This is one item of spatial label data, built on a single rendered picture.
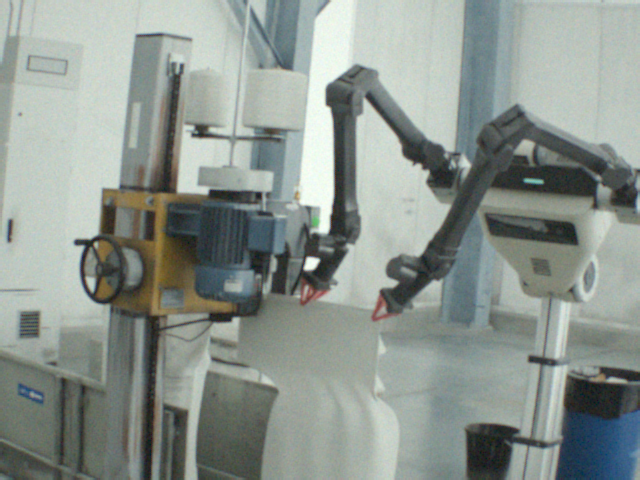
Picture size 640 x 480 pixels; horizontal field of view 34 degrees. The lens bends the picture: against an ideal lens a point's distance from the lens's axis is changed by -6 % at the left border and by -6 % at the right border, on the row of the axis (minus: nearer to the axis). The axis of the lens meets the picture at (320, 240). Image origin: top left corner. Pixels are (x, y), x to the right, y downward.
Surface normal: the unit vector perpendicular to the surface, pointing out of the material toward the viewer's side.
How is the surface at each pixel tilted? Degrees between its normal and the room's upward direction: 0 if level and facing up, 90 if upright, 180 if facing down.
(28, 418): 90
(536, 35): 90
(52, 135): 90
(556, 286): 130
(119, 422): 90
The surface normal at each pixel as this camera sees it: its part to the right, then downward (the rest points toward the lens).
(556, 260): -0.53, 0.63
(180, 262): 0.79, 0.11
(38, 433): -0.61, -0.01
